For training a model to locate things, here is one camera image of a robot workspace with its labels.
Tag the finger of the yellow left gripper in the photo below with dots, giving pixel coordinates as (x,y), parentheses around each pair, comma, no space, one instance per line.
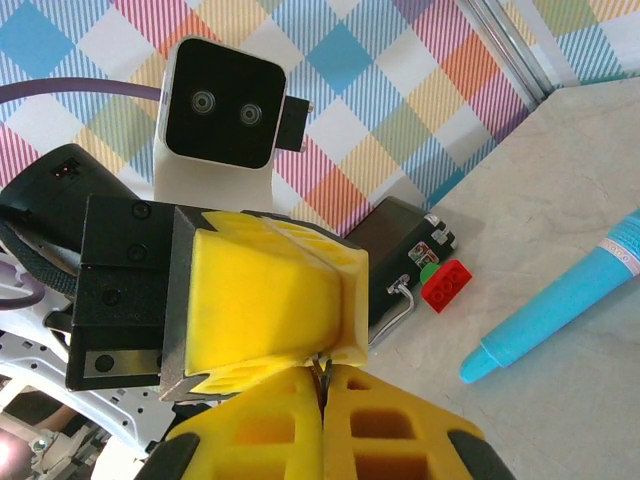
(355,300)
(260,300)

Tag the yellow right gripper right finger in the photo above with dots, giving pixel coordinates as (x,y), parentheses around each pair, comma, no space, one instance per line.
(400,440)

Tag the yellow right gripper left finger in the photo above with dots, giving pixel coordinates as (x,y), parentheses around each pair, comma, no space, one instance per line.
(260,440)

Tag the black padlock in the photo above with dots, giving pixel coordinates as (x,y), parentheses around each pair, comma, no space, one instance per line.
(395,240)

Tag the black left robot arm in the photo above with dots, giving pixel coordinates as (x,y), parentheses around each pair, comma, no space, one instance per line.
(55,190)

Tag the green toy stud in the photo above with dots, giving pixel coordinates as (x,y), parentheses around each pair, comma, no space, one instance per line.
(429,274)

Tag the red toy brick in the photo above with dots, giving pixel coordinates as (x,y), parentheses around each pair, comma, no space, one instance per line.
(447,285)

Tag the colourful checkered cloth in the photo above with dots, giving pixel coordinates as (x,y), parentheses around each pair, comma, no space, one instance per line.
(380,100)

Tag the light blue pen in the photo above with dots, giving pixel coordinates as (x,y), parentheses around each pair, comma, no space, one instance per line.
(560,300)

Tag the white perforated base plate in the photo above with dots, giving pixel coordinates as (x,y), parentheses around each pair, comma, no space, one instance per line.
(75,410)

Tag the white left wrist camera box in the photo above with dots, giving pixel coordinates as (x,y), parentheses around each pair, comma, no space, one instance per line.
(220,105)

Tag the aluminium frame rail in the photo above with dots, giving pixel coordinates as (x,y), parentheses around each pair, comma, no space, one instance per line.
(510,45)

